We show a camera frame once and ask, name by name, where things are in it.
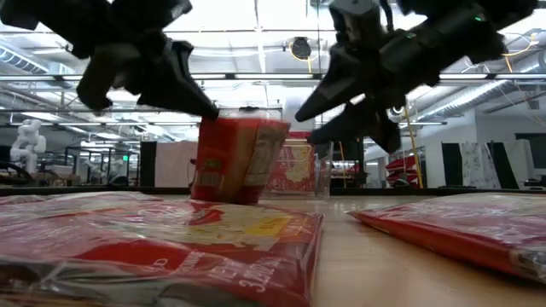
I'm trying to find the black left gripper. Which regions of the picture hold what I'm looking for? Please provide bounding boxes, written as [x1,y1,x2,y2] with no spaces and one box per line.
[72,0,221,120]

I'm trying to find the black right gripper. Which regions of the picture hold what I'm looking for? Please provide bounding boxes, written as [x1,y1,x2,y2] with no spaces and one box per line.
[294,29,440,154]

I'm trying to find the black cabinet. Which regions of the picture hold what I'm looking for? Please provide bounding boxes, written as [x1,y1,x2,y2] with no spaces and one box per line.
[315,136,366,188]

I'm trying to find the clear plastic basket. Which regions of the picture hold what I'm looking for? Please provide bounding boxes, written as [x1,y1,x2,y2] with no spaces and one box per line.
[264,138,334,201]

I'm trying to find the red storage bins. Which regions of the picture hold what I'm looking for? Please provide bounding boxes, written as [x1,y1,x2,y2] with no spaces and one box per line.
[386,155,421,187]

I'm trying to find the black panel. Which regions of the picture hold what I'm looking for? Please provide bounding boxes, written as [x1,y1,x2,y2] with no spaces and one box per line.
[488,141,520,189]
[441,142,464,188]
[139,141,158,188]

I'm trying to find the long ceiling light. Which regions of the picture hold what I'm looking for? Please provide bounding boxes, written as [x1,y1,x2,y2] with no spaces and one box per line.
[189,72,317,81]
[439,72,546,81]

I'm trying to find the white fabric partition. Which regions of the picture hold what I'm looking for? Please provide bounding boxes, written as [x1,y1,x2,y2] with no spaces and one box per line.
[155,140,200,188]

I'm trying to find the patterned white fabric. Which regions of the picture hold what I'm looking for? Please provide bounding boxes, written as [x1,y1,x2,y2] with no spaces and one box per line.
[460,141,500,189]

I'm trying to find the dark window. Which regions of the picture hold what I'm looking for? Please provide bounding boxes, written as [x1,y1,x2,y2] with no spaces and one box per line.
[514,132,546,170]

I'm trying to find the yellow cable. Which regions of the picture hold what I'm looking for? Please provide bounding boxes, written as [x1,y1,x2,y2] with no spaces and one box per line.
[403,106,424,188]
[338,142,347,188]

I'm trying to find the black ceiling cord reel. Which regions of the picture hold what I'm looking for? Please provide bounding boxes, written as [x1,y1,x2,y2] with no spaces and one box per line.
[292,37,312,61]

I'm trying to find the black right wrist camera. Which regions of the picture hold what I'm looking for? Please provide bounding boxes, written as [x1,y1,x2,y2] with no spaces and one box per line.
[330,0,387,46]

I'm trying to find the black aluminium table frame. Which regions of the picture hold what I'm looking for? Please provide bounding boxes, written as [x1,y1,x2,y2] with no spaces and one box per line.
[0,185,546,198]

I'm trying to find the silver ventilation duct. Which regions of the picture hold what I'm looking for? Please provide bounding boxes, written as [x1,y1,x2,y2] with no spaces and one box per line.
[420,49,546,123]

